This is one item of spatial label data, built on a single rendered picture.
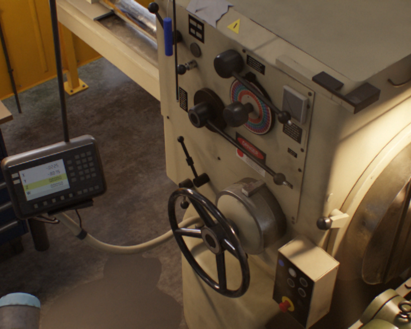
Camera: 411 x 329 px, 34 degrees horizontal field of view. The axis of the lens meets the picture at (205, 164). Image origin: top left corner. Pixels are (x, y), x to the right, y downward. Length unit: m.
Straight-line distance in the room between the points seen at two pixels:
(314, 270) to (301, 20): 0.70
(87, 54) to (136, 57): 1.87
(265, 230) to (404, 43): 0.67
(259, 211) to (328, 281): 0.29
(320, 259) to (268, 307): 0.83
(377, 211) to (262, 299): 0.94
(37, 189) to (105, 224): 1.48
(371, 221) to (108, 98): 3.04
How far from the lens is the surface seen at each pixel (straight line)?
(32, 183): 2.42
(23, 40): 4.51
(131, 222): 3.87
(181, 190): 1.98
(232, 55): 1.85
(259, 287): 2.82
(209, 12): 1.95
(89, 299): 3.56
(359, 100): 1.63
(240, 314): 2.79
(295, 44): 1.78
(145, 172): 4.15
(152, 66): 2.91
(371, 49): 1.80
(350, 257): 2.11
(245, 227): 2.03
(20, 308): 1.90
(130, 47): 3.02
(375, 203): 1.99
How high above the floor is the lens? 2.87
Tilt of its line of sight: 43 degrees down
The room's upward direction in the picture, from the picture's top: straight up
